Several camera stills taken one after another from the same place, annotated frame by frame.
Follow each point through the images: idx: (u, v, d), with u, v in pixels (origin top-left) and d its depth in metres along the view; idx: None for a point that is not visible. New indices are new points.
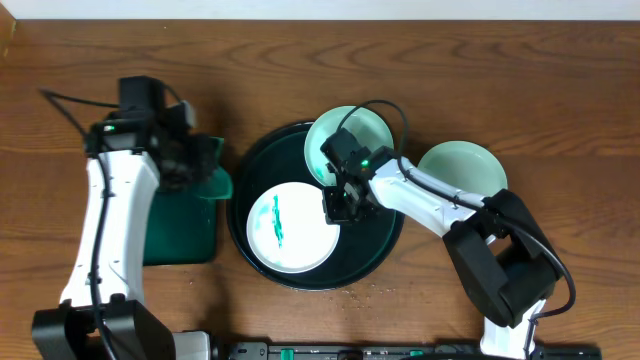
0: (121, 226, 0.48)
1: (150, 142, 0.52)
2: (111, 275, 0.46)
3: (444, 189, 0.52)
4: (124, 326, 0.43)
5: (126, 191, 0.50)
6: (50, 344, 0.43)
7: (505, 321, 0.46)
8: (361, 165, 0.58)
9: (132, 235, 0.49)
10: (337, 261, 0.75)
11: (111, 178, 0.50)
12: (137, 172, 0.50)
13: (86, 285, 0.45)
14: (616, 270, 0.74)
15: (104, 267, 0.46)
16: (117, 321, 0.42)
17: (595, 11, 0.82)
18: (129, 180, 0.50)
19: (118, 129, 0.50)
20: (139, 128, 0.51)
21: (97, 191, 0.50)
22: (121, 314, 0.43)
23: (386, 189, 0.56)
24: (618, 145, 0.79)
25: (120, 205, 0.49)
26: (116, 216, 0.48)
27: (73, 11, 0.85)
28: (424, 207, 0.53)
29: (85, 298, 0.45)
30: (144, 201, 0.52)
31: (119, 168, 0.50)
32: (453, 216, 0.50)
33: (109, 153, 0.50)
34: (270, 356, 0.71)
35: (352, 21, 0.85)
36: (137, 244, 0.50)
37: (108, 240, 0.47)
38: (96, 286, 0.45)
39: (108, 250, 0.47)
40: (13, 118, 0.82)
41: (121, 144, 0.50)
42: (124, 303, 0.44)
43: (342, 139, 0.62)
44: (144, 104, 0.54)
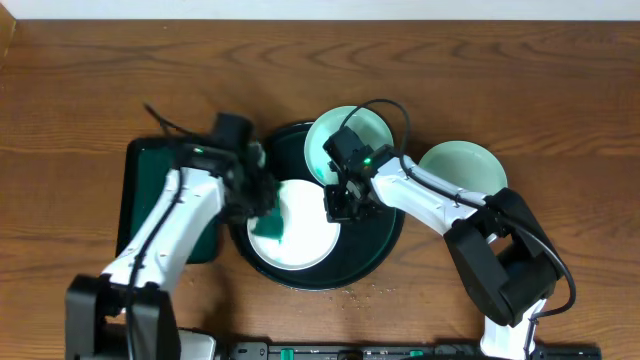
0: (180, 230, 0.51)
1: (226, 174, 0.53)
2: (154, 266, 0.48)
3: (445, 187, 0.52)
4: (149, 313, 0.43)
5: (193, 202, 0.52)
6: (77, 312, 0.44)
7: (505, 320, 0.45)
8: (362, 164, 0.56)
9: (183, 244, 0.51)
10: (337, 261, 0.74)
11: (185, 188, 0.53)
12: (208, 191, 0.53)
13: (128, 266, 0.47)
14: (618, 270, 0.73)
15: (151, 257, 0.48)
16: (145, 306, 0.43)
17: (594, 11, 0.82)
18: (199, 194, 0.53)
19: (205, 154, 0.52)
20: (224, 159, 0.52)
21: (168, 194, 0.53)
22: (151, 301, 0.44)
23: (388, 187, 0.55)
24: (619, 145, 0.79)
25: (184, 212, 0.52)
26: (176, 220, 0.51)
27: (76, 12, 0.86)
28: (426, 205, 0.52)
29: (121, 277, 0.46)
30: (202, 218, 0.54)
31: (196, 184, 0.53)
32: (454, 214, 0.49)
33: (190, 169, 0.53)
34: (270, 355, 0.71)
35: (351, 21, 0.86)
36: (184, 253, 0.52)
37: (165, 237, 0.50)
38: (136, 270, 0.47)
39: (161, 244, 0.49)
40: (14, 117, 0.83)
41: (200, 172, 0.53)
42: (157, 293, 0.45)
43: (345, 136, 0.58)
44: (234, 141, 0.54)
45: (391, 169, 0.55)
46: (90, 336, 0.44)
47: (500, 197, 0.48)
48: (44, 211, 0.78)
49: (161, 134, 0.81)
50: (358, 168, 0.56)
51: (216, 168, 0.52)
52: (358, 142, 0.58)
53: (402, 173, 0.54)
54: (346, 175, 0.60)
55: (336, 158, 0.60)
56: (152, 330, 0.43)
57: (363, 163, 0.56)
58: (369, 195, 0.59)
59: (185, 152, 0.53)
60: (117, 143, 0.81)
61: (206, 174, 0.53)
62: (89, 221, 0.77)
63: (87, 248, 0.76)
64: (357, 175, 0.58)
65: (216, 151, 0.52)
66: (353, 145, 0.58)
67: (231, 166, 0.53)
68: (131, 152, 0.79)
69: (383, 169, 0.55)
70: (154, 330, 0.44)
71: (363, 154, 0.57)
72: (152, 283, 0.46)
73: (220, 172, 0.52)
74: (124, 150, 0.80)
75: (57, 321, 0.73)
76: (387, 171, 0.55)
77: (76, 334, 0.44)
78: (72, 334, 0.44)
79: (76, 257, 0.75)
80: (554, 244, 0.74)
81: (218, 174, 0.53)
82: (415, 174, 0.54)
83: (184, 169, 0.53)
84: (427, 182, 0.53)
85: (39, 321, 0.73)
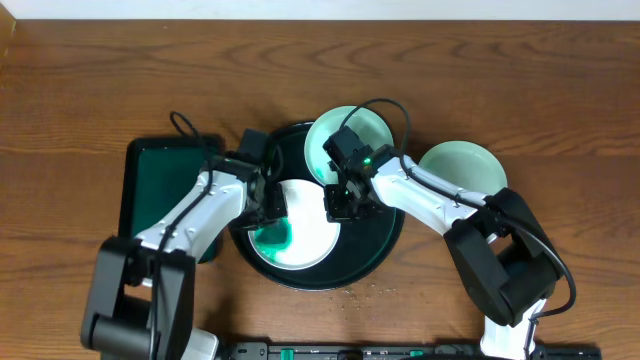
0: (208, 216, 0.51)
1: (250, 186, 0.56)
2: (183, 238, 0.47)
3: (445, 187, 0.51)
4: (177, 276, 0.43)
5: (222, 195, 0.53)
6: (104, 271, 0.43)
7: (505, 320, 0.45)
8: (362, 164, 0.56)
9: (208, 230, 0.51)
10: (337, 261, 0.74)
11: (215, 184, 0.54)
12: (235, 190, 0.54)
13: (159, 234, 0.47)
14: (618, 270, 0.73)
15: (180, 230, 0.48)
16: (174, 269, 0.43)
17: (594, 11, 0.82)
18: (227, 189, 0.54)
19: (235, 163, 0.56)
20: (250, 170, 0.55)
21: (198, 188, 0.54)
22: (179, 266, 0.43)
23: (388, 187, 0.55)
24: (619, 145, 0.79)
25: (213, 201, 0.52)
26: (205, 207, 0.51)
27: (76, 12, 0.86)
28: (426, 206, 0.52)
29: (152, 242, 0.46)
30: (225, 215, 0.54)
31: (225, 182, 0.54)
32: (454, 215, 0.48)
33: (219, 172, 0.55)
34: (270, 355, 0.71)
35: (351, 21, 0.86)
36: (206, 241, 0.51)
37: (194, 218, 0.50)
38: (167, 239, 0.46)
39: (191, 221, 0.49)
40: (14, 117, 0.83)
41: (228, 179, 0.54)
42: (185, 259, 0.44)
43: (346, 136, 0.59)
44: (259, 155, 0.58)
45: (391, 169, 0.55)
46: (111, 299, 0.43)
47: (500, 197, 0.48)
48: (44, 211, 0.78)
49: (161, 134, 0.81)
50: (359, 169, 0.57)
51: (243, 177, 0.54)
52: (358, 143, 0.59)
53: (402, 173, 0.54)
54: (346, 175, 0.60)
55: (337, 158, 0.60)
56: (177, 294, 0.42)
57: (363, 163, 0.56)
58: (369, 196, 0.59)
59: (216, 162, 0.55)
60: (117, 143, 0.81)
61: (233, 178, 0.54)
62: (89, 221, 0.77)
63: (87, 248, 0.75)
64: (358, 175, 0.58)
65: (242, 163, 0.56)
66: (354, 145, 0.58)
67: (255, 178, 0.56)
68: (131, 153, 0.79)
69: (383, 169, 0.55)
70: (179, 295, 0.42)
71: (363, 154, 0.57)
72: (180, 251, 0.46)
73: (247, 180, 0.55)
74: (124, 151, 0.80)
75: (57, 321, 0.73)
76: (388, 172, 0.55)
77: (99, 295, 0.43)
78: (95, 296, 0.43)
79: (76, 257, 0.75)
80: (554, 244, 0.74)
81: (245, 182, 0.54)
82: (415, 174, 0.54)
83: (215, 172, 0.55)
84: (428, 182, 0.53)
85: (40, 321, 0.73)
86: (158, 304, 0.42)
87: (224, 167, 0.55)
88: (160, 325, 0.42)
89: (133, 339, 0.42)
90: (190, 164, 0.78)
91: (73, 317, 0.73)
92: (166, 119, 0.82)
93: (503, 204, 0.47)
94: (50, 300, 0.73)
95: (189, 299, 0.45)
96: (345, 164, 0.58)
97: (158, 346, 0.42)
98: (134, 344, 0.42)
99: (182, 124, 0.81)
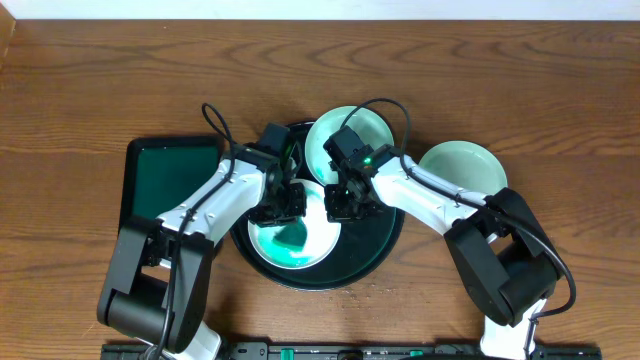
0: (226, 203, 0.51)
1: (267, 178, 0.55)
2: (203, 222, 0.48)
3: (446, 187, 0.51)
4: (195, 259, 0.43)
5: (241, 184, 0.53)
6: (126, 249, 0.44)
7: (506, 321, 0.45)
8: (362, 163, 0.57)
9: (225, 217, 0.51)
10: (337, 261, 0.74)
11: (235, 172, 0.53)
12: (254, 179, 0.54)
13: (179, 217, 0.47)
14: (617, 270, 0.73)
15: (199, 217, 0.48)
16: (192, 251, 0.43)
17: (595, 11, 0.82)
18: (247, 179, 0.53)
19: (254, 153, 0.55)
20: (269, 162, 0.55)
21: (219, 175, 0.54)
22: (197, 248, 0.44)
23: (387, 187, 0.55)
24: (620, 145, 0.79)
25: (232, 190, 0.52)
26: (224, 194, 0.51)
27: (76, 12, 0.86)
28: (427, 204, 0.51)
29: (173, 223, 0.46)
30: (241, 204, 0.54)
31: (245, 171, 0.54)
32: (454, 215, 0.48)
33: (239, 161, 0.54)
34: (270, 355, 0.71)
35: (351, 20, 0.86)
36: (222, 228, 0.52)
37: (212, 207, 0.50)
38: (187, 222, 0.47)
39: (209, 207, 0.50)
40: (13, 117, 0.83)
41: (247, 169, 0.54)
42: (204, 241, 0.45)
43: (347, 135, 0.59)
44: (278, 148, 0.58)
45: (391, 168, 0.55)
46: (130, 276, 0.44)
47: (499, 196, 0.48)
48: (43, 211, 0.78)
49: (161, 134, 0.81)
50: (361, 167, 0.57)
51: (262, 168, 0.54)
52: (358, 143, 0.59)
53: (401, 172, 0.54)
54: (346, 175, 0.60)
55: (336, 157, 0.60)
56: (195, 275, 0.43)
57: (364, 161, 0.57)
58: (369, 195, 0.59)
59: (237, 151, 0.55)
60: (117, 143, 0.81)
61: (253, 168, 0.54)
62: (89, 221, 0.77)
63: (87, 248, 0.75)
64: (358, 174, 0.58)
65: (262, 154, 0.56)
66: (354, 144, 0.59)
67: (273, 169, 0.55)
68: (131, 152, 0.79)
69: (384, 169, 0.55)
70: (196, 277, 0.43)
71: (364, 154, 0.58)
72: (200, 233, 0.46)
73: (265, 171, 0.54)
74: (124, 150, 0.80)
75: (56, 321, 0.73)
76: (386, 170, 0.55)
77: (118, 272, 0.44)
78: (114, 273, 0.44)
79: (76, 257, 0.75)
80: (554, 243, 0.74)
81: (264, 172, 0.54)
82: (414, 174, 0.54)
83: (236, 160, 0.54)
84: (432, 183, 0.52)
85: (39, 321, 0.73)
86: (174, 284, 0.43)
87: (244, 157, 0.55)
88: (175, 306, 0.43)
89: (147, 318, 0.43)
90: (190, 164, 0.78)
91: (72, 317, 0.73)
92: (165, 119, 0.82)
93: (502, 203, 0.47)
94: (49, 301, 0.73)
95: (205, 281, 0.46)
96: (344, 163, 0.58)
97: (171, 327, 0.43)
98: (148, 322, 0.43)
99: (182, 124, 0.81)
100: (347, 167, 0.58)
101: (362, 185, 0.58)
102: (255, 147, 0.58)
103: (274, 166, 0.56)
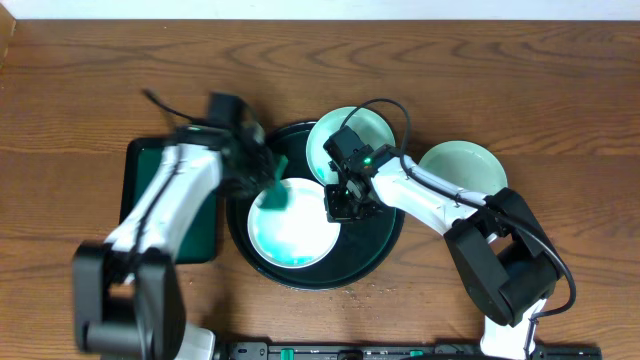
0: (180, 198, 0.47)
1: (221, 153, 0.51)
2: (157, 232, 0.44)
3: (446, 187, 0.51)
4: (156, 274, 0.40)
5: (191, 175, 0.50)
6: (83, 282, 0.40)
7: (506, 321, 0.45)
8: (362, 163, 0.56)
9: (184, 214, 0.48)
10: (337, 261, 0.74)
11: (183, 162, 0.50)
12: (205, 164, 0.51)
13: (132, 232, 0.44)
14: (617, 270, 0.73)
15: (151, 226, 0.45)
16: (151, 266, 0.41)
17: (595, 11, 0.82)
18: (197, 167, 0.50)
19: (202, 131, 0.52)
20: (219, 138, 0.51)
21: (167, 169, 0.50)
22: (157, 262, 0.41)
23: (387, 187, 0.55)
24: (619, 145, 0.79)
25: (183, 183, 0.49)
26: (175, 189, 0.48)
27: (76, 12, 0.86)
28: (426, 204, 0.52)
29: (125, 242, 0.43)
30: (200, 193, 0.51)
31: (194, 156, 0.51)
32: (454, 215, 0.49)
33: (187, 145, 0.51)
34: (270, 355, 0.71)
35: (351, 20, 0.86)
36: (184, 224, 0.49)
37: (164, 209, 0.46)
38: (140, 236, 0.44)
39: (162, 210, 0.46)
40: (13, 117, 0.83)
41: (198, 149, 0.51)
42: (162, 256, 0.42)
43: (347, 135, 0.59)
44: (228, 119, 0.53)
45: (391, 168, 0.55)
46: (95, 306, 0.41)
47: (500, 196, 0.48)
48: (43, 211, 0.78)
49: (161, 134, 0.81)
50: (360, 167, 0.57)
51: (211, 146, 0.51)
52: (358, 142, 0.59)
53: (401, 172, 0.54)
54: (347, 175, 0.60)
55: (336, 157, 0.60)
56: (161, 292, 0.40)
57: (364, 161, 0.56)
58: (368, 195, 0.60)
59: (182, 135, 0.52)
60: (117, 143, 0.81)
61: (202, 150, 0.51)
62: (89, 221, 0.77)
63: None
64: (358, 174, 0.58)
65: (211, 130, 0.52)
66: (354, 144, 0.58)
67: (226, 143, 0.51)
68: (131, 151, 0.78)
69: (383, 168, 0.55)
70: (162, 293, 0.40)
71: (364, 154, 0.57)
72: (157, 246, 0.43)
73: (216, 148, 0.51)
74: (124, 150, 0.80)
75: (56, 321, 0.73)
76: (387, 170, 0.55)
77: (81, 305, 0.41)
78: (77, 308, 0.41)
79: None
80: (554, 243, 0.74)
81: (215, 151, 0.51)
82: (414, 173, 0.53)
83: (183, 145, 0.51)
84: (432, 182, 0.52)
85: (39, 321, 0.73)
86: (142, 304, 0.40)
87: (190, 137, 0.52)
88: (149, 325, 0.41)
89: (125, 341, 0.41)
90: None
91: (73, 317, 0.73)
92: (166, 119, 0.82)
93: (503, 203, 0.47)
94: (49, 301, 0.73)
95: (176, 290, 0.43)
96: (345, 163, 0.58)
97: (151, 344, 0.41)
98: (127, 345, 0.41)
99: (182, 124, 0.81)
100: (347, 167, 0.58)
101: (362, 185, 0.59)
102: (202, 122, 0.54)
103: (225, 140, 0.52)
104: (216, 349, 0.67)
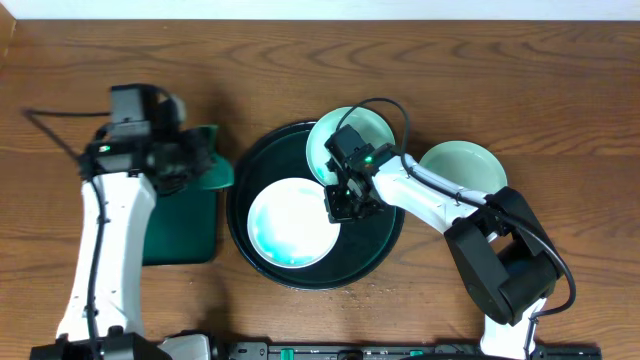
0: (118, 249, 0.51)
1: (146, 163, 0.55)
2: (109, 305, 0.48)
3: (446, 186, 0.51)
4: (123, 357, 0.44)
5: (120, 217, 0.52)
6: None
7: (506, 319, 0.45)
8: (362, 161, 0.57)
9: (130, 259, 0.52)
10: (337, 261, 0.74)
11: (106, 203, 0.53)
12: (131, 198, 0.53)
13: (83, 317, 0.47)
14: (617, 269, 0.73)
15: (101, 295, 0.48)
16: (116, 352, 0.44)
17: (595, 11, 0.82)
18: (123, 205, 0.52)
19: (113, 150, 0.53)
20: (136, 150, 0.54)
21: (92, 217, 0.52)
22: (119, 347, 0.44)
23: (387, 185, 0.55)
24: (619, 145, 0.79)
25: (116, 231, 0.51)
26: (112, 241, 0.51)
27: (75, 12, 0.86)
28: (426, 201, 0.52)
29: (81, 332, 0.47)
30: (141, 219, 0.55)
31: (115, 190, 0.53)
32: (455, 214, 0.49)
33: (104, 178, 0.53)
34: (270, 355, 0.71)
35: (351, 20, 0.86)
36: (136, 265, 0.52)
37: (108, 268, 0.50)
38: (92, 317, 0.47)
39: (103, 279, 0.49)
40: (13, 117, 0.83)
41: (116, 167, 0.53)
42: (121, 337, 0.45)
43: (350, 134, 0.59)
44: (137, 116, 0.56)
45: (391, 166, 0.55)
46: None
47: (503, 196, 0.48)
48: (43, 211, 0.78)
49: None
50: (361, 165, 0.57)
51: (130, 159, 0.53)
52: (360, 141, 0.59)
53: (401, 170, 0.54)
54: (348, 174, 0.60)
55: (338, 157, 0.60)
56: None
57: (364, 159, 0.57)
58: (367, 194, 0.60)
59: (93, 161, 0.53)
60: None
61: (124, 175, 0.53)
62: None
63: None
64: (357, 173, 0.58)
65: (125, 142, 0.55)
66: (355, 143, 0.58)
67: (146, 153, 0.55)
68: None
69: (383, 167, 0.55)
70: None
71: (365, 152, 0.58)
72: (116, 329, 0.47)
73: (137, 169, 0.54)
74: None
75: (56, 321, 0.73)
76: (387, 168, 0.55)
77: None
78: None
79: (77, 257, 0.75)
80: (554, 243, 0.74)
81: (135, 163, 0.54)
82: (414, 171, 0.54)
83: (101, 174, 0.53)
84: (432, 180, 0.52)
85: (39, 321, 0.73)
86: None
87: (104, 156, 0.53)
88: None
89: None
90: None
91: None
92: None
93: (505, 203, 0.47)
94: (49, 301, 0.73)
95: (150, 350, 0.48)
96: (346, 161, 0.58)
97: None
98: None
99: None
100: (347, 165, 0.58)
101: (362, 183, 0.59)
102: (115, 131, 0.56)
103: (146, 150, 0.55)
104: (213, 345, 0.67)
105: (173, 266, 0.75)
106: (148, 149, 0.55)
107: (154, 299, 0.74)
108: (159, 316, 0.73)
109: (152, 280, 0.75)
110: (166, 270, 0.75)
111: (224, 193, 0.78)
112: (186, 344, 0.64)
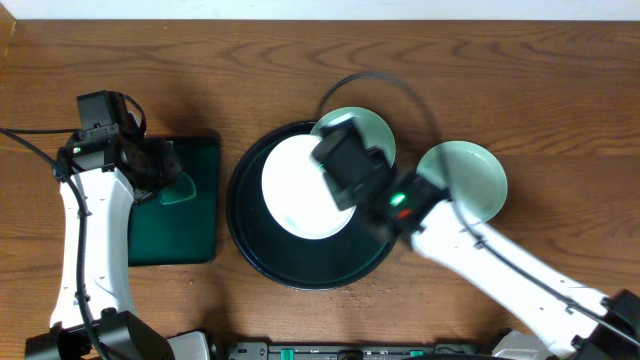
0: (103, 238, 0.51)
1: (121, 158, 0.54)
2: (100, 291, 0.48)
3: (544, 278, 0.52)
4: (117, 336, 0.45)
5: (103, 207, 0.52)
6: None
7: None
8: (392, 201, 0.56)
9: (116, 246, 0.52)
10: (338, 261, 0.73)
11: (86, 197, 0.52)
12: (111, 188, 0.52)
13: (75, 305, 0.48)
14: (616, 270, 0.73)
15: (91, 284, 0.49)
16: (111, 331, 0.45)
17: (596, 12, 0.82)
18: (103, 196, 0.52)
19: (86, 151, 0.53)
20: (109, 146, 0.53)
21: (73, 212, 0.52)
22: (114, 326, 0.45)
23: (463, 260, 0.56)
24: (619, 145, 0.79)
25: (99, 221, 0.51)
26: (96, 231, 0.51)
27: (75, 13, 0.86)
28: (523, 296, 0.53)
29: (73, 320, 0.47)
30: (123, 211, 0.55)
31: (93, 186, 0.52)
32: (572, 326, 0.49)
33: (80, 175, 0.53)
34: (270, 355, 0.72)
35: (351, 20, 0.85)
36: (122, 252, 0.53)
37: (93, 257, 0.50)
38: (84, 303, 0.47)
39: (92, 268, 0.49)
40: (14, 118, 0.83)
41: (91, 165, 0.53)
42: (116, 315, 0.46)
43: (348, 155, 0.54)
44: (108, 120, 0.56)
45: (447, 224, 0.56)
46: None
47: (614, 301, 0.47)
48: (43, 212, 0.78)
49: (160, 134, 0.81)
50: (391, 207, 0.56)
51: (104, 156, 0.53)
52: (364, 161, 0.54)
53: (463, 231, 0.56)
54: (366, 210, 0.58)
55: (343, 181, 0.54)
56: (131, 345, 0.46)
57: (394, 197, 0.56)
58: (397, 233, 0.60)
59: (66, 165, 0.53)
60: None
61: (98, 171, 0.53)
62: None
63: None
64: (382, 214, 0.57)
65: (96, 143, 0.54)
66: (362, 165, 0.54)
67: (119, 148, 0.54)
68: None
69: (418, 207, 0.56)
70: (132, 346, 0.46)
71: (377, 187, 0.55)
72: (110, 309, 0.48)
73: (111, 164, 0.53)
74: None
75: None
76: (440, 221, 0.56)
77: None
78: None
79: None
80: (554, 243, 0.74)
81: (109, 159, 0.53)
82: (486, 242, 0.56)
83: (76, 174, 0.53)
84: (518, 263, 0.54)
85: (40, 321, 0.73)
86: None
87: (77, 159, 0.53)
88: None
89: None
90: (193, 165, 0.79)
91: None
92: (166, 119, 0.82)
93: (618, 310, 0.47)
94: (49, 301, 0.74)
95: (147, 330, 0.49)
96: (373, 198, 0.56)
97: None
98: None
99: (183, 124, 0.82)
100: (376, 205, 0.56)
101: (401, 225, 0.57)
102: (83, 135, 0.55)
103: (118, 146, 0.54)
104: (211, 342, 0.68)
105: (173, 265, 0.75)
106: (119, 145, 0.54)
107: (154, 299, 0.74)
108: (158, 316, 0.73)
109: (152, 280, 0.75)
110: (167, 270, 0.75)
111: (224, 194, 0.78)
112: (185, 343, 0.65)
